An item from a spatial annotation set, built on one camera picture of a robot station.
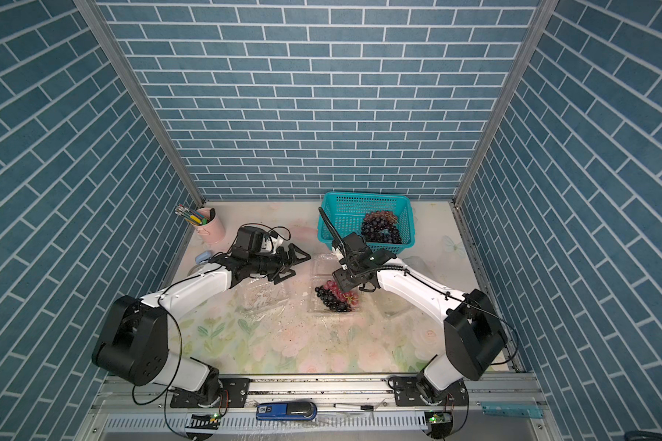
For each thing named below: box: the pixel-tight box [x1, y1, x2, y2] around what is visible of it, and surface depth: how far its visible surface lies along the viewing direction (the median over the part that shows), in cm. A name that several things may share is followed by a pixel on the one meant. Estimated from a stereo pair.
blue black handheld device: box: [255, 401, 318, 421], surface depth 70 cm
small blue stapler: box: [194, 250, 213, 264], surface depth 101 cm
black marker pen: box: [332, 403, 375, 412], surface depth 74 cm
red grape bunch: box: [323, 280, 359, 306], surface depth 88 cm
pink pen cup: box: [194, 206, 226, 245], surface depth 104 cm
